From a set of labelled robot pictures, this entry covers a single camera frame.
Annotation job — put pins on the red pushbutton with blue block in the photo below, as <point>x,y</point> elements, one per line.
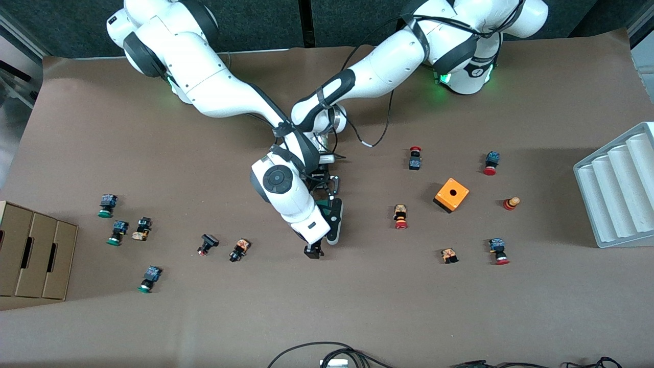
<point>498,251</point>
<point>491,163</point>

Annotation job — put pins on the grey ribbed tray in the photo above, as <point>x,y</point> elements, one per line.
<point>613,194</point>

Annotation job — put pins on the red pushbutton with black block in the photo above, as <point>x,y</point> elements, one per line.
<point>415,159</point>

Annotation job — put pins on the red and yellow knob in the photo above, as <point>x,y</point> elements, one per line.
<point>511,203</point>

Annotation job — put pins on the orange button enclosure box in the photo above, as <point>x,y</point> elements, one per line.
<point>444,197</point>

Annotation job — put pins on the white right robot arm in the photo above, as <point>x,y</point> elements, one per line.
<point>204,87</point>

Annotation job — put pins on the small orange contact block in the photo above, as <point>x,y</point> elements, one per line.
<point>449,255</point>

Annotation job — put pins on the red mushroom button orange block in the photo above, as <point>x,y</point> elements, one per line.
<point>400,216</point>

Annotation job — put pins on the black vertical post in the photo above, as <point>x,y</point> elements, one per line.
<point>306,23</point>

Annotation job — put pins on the black square button red base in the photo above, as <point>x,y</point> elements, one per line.
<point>207,244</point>

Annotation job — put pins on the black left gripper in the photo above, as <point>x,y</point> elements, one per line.
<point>322,179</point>

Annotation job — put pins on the white adapter plug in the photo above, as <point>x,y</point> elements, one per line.
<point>333,363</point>

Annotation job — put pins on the green pushbutton with blue block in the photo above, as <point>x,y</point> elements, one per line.
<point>117,233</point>
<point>107,205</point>
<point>149,279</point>

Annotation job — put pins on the black and beige selector switch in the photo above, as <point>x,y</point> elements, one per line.
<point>142,229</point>

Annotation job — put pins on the black button with orange block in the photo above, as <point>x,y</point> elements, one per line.
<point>239,250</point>

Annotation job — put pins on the brown cardboard box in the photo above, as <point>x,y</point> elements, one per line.
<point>36,255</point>

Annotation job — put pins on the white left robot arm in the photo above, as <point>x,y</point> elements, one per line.
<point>388,61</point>

